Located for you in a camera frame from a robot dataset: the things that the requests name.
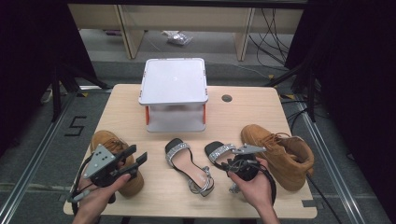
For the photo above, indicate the tan suede boot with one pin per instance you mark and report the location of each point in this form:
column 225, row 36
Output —
column 134, row 183
column 280, row 161

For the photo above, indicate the person's right hand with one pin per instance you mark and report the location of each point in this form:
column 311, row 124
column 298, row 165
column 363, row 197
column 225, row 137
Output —
column 258, row 193

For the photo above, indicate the white two-tier shoe rack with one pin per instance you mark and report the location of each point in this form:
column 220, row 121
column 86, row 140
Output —
column 174, row 81

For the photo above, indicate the black curtain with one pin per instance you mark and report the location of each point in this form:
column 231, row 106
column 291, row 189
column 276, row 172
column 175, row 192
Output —
column 358, row 77
column 28, row 62

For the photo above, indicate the aluminium floor rail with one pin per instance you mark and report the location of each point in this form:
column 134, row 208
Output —
column 330, row 163
column 36, row 161

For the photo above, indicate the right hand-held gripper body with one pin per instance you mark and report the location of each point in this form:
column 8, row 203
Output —
column 247, row 169

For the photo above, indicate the black metal stand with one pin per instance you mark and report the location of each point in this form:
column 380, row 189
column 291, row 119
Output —
column 56, row 99
column 311, row 102

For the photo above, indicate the clear plastic bag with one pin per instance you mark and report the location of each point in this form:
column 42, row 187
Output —
column 177, row 38

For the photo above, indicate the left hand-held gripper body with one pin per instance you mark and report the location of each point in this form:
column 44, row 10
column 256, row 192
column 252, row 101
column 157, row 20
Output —
column 99, row 160

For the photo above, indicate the beige background desk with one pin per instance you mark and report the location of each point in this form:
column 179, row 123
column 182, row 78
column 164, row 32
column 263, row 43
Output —
column 186, row 17

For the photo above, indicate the person's left hand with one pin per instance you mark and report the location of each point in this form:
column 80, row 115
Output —
column 96, row 199

